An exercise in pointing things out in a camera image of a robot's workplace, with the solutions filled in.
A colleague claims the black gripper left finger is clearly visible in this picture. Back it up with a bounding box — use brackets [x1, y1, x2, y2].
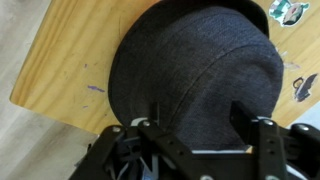
[68, 101, 201, 180]

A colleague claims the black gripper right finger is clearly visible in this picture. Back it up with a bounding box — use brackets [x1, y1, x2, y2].
[229, 100, 288, 180]

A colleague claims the black fedora hat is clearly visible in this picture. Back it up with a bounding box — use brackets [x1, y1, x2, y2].
[108, 0, 285, 151]

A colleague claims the dark bird sticker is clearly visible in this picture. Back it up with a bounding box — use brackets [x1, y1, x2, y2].
[292, 73, 319, 103]

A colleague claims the teal cartoon sticker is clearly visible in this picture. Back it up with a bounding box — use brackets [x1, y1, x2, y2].
[268, 0, 311, 28]

